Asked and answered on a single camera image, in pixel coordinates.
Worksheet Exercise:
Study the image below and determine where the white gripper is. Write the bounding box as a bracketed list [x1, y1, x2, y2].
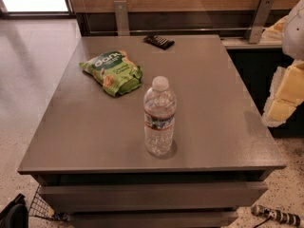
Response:
[262, 0, 304, 127]

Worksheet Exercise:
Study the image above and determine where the black bag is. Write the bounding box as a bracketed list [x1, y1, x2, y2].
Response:
[0, 193, 29, 228]

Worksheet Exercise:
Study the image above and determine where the black white power strip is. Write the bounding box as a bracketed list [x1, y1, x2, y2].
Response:
[251, 204, 304, 228]

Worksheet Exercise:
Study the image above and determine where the black rxbar chocolate bar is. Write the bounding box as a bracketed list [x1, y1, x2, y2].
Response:
[143, 35, 175, 50]

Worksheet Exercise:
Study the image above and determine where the metal bracket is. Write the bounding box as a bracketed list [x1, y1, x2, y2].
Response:
[244, 0, 275, 44]
[114, 0, 130, 36]

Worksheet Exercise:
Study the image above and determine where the green snack bag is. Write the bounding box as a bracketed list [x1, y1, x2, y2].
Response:
[79, 50, 143, 97]

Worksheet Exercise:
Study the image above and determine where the clear plastic water bottle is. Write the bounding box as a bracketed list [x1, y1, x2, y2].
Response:
[143, 76, 177, 157]

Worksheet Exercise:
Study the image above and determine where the right metal bracket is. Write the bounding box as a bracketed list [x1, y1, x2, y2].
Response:
[244, 0, 275, 44]

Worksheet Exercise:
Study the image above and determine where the left metal bracket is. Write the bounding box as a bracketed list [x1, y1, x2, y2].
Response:
[114, 0, 130, 36]

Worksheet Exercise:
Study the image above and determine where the metal rail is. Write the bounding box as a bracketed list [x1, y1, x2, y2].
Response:
[82, 28, 251, 37]

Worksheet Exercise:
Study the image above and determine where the black wire basket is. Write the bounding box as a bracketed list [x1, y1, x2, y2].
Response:
[28, 186, 68, 221]

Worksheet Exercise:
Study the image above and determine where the grey drawer cabinet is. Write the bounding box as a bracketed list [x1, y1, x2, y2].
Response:
[19, 35, 285, 228]

